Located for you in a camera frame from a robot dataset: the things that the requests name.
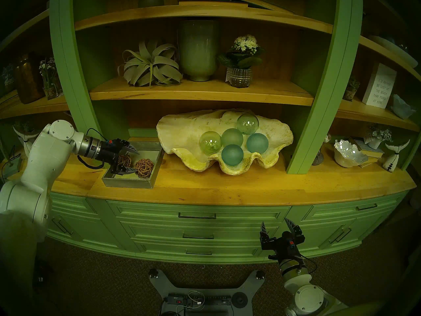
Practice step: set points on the yellowish book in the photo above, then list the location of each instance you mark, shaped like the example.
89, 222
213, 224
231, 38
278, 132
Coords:
370, 161

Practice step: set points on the small pale box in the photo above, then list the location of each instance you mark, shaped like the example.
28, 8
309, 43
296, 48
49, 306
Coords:
11, 169

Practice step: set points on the green wooden shelf cabinet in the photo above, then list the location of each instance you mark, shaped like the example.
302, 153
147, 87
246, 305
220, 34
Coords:
230, 187

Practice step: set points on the pale blue jagged bowl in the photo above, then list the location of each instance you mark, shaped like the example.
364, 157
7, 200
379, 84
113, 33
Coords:
403, 107

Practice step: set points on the white whale tail figurine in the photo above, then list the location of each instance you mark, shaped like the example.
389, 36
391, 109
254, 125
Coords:
393, 157
23, 141

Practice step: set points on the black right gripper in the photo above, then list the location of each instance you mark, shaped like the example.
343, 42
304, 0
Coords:
283, 246

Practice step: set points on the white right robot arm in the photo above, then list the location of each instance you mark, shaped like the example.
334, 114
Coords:
307, 299

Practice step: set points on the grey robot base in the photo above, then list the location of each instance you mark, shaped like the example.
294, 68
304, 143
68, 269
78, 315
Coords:
164, 285

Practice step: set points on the frosted glass ball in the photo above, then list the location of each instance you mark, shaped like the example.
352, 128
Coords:
232, 155
232, 136
257, 143

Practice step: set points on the pale air plant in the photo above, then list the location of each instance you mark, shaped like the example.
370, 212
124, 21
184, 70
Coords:
151, 63

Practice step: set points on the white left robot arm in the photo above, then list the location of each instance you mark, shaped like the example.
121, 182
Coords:
42, 154

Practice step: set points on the brown wicker ball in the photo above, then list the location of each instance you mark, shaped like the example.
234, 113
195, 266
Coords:
143, 168
124, 160

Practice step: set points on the white ruffled shell bowl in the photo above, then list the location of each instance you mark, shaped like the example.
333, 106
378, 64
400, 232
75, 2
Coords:
348, 153

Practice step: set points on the giant clam shell bowl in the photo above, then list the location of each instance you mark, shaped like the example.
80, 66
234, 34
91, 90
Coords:
184, 134

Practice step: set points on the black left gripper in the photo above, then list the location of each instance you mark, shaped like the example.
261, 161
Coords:
111, 150

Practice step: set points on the white flowering plant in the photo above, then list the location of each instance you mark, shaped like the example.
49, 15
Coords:
243, 52

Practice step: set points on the white text sign block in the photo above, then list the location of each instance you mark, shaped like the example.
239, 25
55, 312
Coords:
379, 85

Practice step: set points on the clear glass ball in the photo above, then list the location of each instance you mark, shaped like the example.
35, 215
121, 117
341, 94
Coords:
247, 123
210, 142

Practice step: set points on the grey metal tray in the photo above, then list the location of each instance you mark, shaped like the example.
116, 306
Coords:
131, 183

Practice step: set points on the white potted flower bunch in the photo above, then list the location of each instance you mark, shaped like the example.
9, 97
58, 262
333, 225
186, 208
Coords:
378, 136

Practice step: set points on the large white dish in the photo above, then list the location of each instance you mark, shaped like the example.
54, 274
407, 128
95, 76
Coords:
393, 48

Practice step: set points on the grey-blue book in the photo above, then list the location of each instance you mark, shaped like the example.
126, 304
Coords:
373, 151

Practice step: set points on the tall green ceramic vase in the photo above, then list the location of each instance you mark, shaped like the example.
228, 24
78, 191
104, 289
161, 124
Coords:
199, 48

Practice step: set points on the small potted succulent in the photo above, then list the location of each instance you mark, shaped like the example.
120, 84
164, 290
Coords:
351, 89

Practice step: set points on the dark green sphere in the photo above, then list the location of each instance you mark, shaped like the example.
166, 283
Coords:
150, 0

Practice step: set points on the small flowers in glass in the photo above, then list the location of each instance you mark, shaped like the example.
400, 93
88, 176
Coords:
49, 76

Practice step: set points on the small grey shell ornament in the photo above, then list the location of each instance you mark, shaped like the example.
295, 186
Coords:
318, 159

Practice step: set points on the ribbed glass plant pot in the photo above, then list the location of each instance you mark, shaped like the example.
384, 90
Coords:
239, 77

